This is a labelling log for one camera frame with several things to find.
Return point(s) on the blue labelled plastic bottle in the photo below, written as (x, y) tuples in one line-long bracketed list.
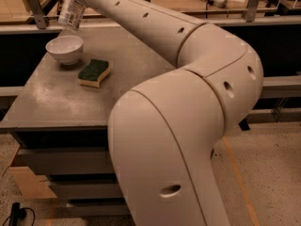
[(71, 14)]

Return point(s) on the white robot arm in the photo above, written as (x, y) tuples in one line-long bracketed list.
[(162, 132)]

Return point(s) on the white ceramic bowl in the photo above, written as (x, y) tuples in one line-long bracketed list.
[(66, 49)]

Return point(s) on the green yellow sponge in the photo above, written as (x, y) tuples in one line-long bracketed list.
[(94, 73)]

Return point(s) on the top grey drawer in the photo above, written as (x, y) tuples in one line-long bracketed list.
[(67, 161)]

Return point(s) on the grey drawer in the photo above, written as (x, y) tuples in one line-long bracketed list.
[(67, 161), (98, 209), (86, 191)]

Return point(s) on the grey drawer cabinet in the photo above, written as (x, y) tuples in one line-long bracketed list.
[(55, 111)]

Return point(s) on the middle grey drawer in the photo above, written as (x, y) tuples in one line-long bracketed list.
[(86, 191)]

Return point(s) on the bottom grey drawer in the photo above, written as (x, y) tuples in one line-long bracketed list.
[(98, 209)]

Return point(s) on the left metal bracket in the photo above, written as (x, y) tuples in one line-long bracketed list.
[(38, 14)]

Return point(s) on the black power cable plug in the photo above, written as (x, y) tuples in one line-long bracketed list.
[(17, 213)]

